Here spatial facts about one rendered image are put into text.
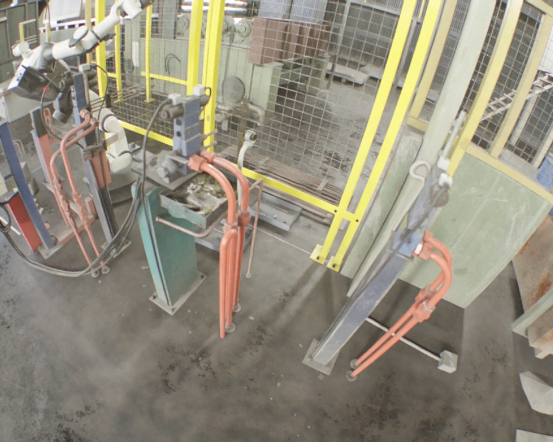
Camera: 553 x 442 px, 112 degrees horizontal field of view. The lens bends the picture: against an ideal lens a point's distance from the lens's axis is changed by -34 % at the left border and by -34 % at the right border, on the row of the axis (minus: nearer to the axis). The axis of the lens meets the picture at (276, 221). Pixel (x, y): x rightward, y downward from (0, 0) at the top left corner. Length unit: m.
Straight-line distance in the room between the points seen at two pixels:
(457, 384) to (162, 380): 1.67
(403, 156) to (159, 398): 1.63
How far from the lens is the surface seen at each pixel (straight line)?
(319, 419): 1.49
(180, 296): 1.66
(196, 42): 1.84
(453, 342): 2.08
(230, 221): 0.99
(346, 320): 1.15
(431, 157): 1.23
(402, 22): 1.37
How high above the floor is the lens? 1.41
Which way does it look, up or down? 42 degrees down
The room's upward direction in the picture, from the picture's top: 12 degrees clockwise
